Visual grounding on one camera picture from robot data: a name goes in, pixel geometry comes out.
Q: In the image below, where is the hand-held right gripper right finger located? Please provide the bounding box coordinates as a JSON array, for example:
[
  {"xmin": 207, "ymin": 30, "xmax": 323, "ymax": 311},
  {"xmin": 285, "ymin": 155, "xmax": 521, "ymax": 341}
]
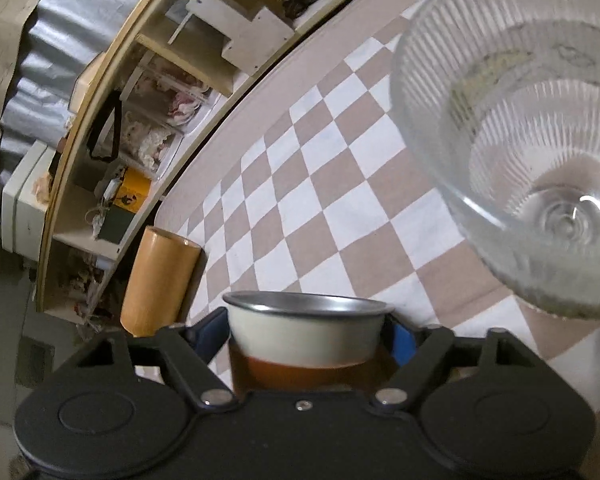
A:
[{"xmin": 373, "ymin": 318, "xmax": 531, "ymax": 407}]

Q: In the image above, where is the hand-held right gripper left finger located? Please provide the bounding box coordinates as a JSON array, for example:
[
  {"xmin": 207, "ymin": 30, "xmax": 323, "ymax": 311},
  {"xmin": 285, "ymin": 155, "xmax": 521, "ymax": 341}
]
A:
[{"xmin": 76, "ymin": 307, "xmax": 237, "ymax": 409}]

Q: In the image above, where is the white and brown metal-rimmed cup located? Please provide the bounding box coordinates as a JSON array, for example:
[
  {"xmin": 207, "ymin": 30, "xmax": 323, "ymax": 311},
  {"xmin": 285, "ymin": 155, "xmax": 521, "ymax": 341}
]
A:
[{"xmin": 222, "ymin": 290, "xmax": 395, "ymax": 394}]

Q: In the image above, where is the tan wooden cylinder cup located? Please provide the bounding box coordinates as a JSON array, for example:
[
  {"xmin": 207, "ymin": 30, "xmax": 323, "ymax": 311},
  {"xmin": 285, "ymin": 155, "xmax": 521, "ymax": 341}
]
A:
[{"xmin": 119, "ymin": 226, "xmax": 202, "ymax": 339}]

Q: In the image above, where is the dark green box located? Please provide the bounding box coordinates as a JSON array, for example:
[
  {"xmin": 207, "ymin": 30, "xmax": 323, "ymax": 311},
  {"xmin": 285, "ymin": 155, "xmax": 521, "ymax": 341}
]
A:
[{"xmin": 96, "ymin": 206, "xmax": 137, "ymax": 244}]

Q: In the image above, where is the yellow box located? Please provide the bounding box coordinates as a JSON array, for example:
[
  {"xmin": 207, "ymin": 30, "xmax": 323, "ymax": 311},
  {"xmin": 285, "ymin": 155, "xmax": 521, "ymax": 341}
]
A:
[{"xmin": 116, "ymin": 167, "xmax": 154, "ymax": 214}]

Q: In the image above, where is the beige and white checkered cloth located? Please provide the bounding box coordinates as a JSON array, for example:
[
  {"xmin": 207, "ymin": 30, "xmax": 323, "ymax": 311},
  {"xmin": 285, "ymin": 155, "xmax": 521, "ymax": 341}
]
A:
[{"xmin": 152, "ymin": 0, "xmax": 600, "ymax": 413}]

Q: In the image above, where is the white box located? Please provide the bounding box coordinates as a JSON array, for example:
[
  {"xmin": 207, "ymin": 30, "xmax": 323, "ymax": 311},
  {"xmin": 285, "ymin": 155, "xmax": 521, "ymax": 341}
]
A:
[{"xmin": 0, "ymin": 140, "xmax": 57, "ymax": 254}]

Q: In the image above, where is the ribbed clear glass bowl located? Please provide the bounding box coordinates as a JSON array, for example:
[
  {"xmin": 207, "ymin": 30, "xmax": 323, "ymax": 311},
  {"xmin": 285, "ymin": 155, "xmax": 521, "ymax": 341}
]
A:
[{"xmin": 389, "ymin": 0, "xmax": 600, "ymax": 319}]

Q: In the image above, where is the light wooden shelf unit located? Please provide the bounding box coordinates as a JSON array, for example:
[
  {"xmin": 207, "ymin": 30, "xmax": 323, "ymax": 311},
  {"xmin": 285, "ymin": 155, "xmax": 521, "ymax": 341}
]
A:
[{"xmin": 36, "ymin": 0, "xmax": 411, "ymax": 323}]

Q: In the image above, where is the silver foil sheet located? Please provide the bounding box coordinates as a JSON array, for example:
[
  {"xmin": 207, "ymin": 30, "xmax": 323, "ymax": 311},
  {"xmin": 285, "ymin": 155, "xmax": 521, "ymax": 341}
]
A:
[{"xmin": 0, "ymin": 0, "xmax": 177, "ymax": 162}]

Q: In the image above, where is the black strap loop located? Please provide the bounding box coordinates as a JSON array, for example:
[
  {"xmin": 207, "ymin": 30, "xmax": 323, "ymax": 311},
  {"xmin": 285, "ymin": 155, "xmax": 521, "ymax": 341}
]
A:
[{"xmin": 86, "ymin": 90, "xmax": 124, "ymax": 163}]

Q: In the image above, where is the white bracket plate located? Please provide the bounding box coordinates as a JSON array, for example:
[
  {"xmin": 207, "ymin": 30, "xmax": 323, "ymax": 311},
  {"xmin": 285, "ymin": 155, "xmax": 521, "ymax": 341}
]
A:
[{"xmin": 184, "ymin": 0, "xmax": 296, "ymax": 75}]

